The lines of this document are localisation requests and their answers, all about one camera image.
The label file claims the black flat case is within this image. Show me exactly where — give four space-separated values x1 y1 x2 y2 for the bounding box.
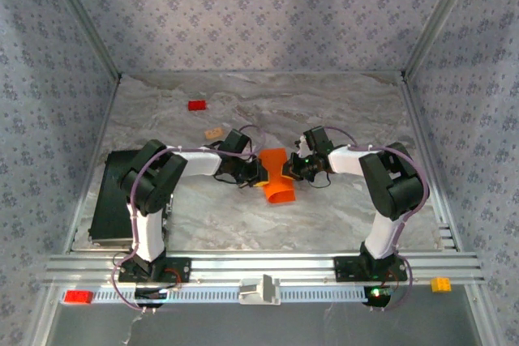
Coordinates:
88 150 174 249

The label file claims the black controller board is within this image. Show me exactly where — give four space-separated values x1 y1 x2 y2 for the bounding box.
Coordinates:
362 284 394 310
133 287 169 310

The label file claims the yellow toy brick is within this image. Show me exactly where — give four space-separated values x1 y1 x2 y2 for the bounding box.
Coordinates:
430 276 453 293

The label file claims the large red toy brick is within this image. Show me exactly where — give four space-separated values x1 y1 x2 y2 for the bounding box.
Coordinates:
63 289 94 305

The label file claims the thin black cable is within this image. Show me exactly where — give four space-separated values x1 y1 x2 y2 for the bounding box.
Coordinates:
307 170 331 190
212 173 244 190

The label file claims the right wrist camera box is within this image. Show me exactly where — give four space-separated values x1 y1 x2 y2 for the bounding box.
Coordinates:
298 126 335 153

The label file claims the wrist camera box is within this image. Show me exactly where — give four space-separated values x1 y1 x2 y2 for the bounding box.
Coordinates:
298 126 335 153
220 129 251 156

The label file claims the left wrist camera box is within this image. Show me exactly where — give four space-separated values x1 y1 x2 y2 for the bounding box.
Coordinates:
220 129 251 156

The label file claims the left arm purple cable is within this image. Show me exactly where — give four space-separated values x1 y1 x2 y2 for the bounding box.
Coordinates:
111 124 268 314

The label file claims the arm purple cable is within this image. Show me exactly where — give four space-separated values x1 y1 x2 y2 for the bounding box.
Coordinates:
111 124 268 314
324 126 431 314

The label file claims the wide aluminium mounting rail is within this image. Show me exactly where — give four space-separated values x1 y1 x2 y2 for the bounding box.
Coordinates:
39 251 487 286

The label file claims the aluminium frame rail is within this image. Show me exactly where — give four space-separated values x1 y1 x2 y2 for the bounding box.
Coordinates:
119 70 406 77
62 76 122 254
399 72 465 253

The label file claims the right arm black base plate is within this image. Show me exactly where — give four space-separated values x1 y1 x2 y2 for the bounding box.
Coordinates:
332 255 409 283

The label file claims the white plastic bracket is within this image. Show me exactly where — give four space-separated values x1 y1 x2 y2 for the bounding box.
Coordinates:
237 273 282 307

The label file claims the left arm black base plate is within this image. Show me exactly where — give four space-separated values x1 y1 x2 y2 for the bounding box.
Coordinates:
117 256 192 284

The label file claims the white slotted cable duct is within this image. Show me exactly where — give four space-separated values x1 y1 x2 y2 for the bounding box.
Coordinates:
60 285 393 305

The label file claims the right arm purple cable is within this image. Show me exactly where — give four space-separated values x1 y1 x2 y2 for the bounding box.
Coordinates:
324 126 431 314

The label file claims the aluminium frame post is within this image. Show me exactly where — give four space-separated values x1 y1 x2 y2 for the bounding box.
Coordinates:
403 0 483 79
30 284 68 346
464 284 502 346
40 0 123 80

